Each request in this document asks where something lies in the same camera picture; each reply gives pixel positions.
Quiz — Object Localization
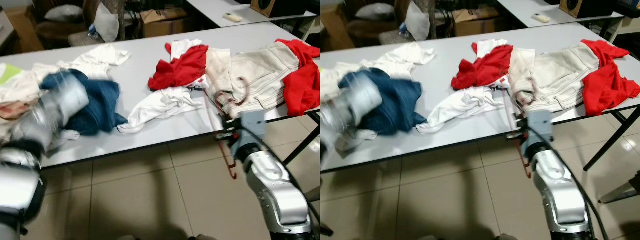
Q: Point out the white pillow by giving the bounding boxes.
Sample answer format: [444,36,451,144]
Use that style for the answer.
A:
[44,4,85,23]
[355,3,394,22]

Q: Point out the grey metal leg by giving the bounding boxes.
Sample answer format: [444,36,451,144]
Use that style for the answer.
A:
[597,172,640,205]

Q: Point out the brown wooden speaker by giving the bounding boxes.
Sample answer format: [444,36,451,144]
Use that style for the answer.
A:
[559,0,599,20]
[250,0,289,19]

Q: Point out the brown chair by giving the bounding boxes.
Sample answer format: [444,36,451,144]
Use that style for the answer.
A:
[345,0,408,46]
[32,0,103,49]

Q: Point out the blue garment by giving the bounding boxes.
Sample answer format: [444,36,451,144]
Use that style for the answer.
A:
[40,68,129,137]
[338,68,429,137]

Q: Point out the white cloth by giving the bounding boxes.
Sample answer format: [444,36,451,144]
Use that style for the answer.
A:
[369,42,437,68]
[56,43,132,72]

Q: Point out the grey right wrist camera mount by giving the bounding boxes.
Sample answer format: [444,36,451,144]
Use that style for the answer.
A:
[525,110,554,147]
[239,110,267,140]

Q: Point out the beige trousers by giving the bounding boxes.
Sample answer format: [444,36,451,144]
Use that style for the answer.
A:
[205,42,302,114]
[509,42,602,114]

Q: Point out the white popsicle print shirt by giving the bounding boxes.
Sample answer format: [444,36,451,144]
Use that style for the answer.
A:
[117,39,210,135]
[416,39,513,135]

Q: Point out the dark red wire hanger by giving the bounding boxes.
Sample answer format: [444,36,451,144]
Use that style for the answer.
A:
[501,80,543,180]
[205,76,251,181]

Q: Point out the red garment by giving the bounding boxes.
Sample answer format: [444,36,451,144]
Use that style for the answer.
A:
[148,44,210,92]
[451,44,515,92]
[580,38,640,117]
[275,38,321,117]

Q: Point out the open cardboard box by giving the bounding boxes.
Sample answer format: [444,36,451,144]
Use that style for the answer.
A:
[452,7,499,38]
[139,7,189,39]

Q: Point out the cream garment green print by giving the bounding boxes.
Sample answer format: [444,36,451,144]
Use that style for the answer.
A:
[0,62,61,146]
[320,62,353,103]

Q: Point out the white plastic bag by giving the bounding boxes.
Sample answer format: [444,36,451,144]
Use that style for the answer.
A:
[405,2,432,42]
[92,2,121,44]

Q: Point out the black table leg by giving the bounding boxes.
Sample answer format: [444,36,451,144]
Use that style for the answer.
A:
[582,106,640,172]
[284,111,321,167]

